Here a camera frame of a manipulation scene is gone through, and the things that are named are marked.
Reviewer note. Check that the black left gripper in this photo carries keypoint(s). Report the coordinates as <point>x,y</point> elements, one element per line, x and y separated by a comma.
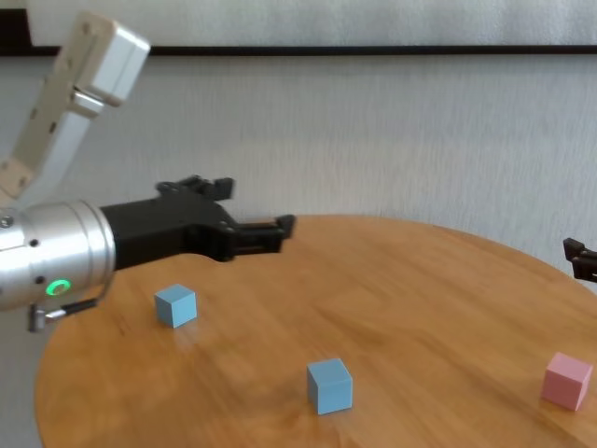
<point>158,228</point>

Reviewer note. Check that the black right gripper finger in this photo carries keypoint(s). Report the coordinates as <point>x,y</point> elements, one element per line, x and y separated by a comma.
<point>583,261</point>

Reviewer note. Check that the pink cube block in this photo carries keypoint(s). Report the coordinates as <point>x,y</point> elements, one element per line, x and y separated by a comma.
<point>566,380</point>

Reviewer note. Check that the light blue cube block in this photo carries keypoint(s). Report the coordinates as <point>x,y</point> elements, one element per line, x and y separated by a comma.
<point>175,305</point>
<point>329,387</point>

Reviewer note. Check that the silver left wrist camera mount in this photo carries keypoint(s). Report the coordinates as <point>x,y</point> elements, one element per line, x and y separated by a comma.
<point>112,60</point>

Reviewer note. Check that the white foam wall panel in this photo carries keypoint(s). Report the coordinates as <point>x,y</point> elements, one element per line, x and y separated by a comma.
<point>326,23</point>

